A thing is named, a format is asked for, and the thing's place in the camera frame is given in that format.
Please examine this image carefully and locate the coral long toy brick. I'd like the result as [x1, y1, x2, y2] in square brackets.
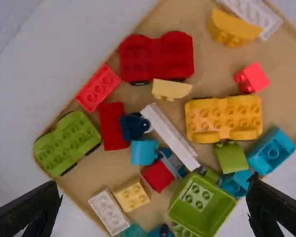
[74, 63, 122, 114]

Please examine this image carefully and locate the green small toy brick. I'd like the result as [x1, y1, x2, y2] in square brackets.
[214, 141, 250, 175]

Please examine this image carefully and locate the blue curved toy brick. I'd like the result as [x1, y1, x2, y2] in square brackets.
[131, 139, 159, 167]

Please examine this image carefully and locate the pale yellow square toy brick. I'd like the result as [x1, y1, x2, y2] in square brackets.
[112, 181, 151, 213]

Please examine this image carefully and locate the blue grey toy brick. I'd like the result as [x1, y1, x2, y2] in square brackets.
[157, 148, 188, 179]

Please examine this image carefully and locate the tan tray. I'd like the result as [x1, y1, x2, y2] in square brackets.
[34, 0, 296, 237]

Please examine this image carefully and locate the white long toy brick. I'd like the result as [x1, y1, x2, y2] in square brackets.
[140, 103, 202, 172]

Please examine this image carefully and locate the white flat toy brick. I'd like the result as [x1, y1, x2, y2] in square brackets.
[216, 0, 284, 41]

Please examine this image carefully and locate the yellow toy car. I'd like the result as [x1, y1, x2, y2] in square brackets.
[184, 94, 263, 145]

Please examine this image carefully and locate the green toy car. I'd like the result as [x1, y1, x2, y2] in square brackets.
[33, 111, 102, 178]

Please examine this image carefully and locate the coral small toy brick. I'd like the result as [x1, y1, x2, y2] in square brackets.
[234, 62, 271, 94]

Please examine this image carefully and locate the dark blue toy brick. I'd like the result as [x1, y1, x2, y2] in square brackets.
[119, 112, 154, 142]

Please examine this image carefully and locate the green large toy brick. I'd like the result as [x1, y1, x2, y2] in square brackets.
[167, 171, 238, 237]

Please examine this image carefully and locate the teal toy brick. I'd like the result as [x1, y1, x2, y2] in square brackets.
[119, 223, 149, 237]

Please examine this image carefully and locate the pale yellow curved toy brick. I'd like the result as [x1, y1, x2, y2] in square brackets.
[151, 78, 193, 102]

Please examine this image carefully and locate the dark red toy brick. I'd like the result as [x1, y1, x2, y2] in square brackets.
[98, 102, 129, 152]

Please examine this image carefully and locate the red square toy brick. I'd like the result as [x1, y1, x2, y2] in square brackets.
[141, 160, 176, 194]

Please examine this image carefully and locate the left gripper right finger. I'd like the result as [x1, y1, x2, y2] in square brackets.
[245, 172, 296, 237]

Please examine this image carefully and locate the red toy car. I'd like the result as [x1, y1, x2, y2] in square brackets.
[117, 31, 195, 86]

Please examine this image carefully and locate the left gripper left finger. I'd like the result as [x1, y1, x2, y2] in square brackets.
[0, 180, 64, 237]

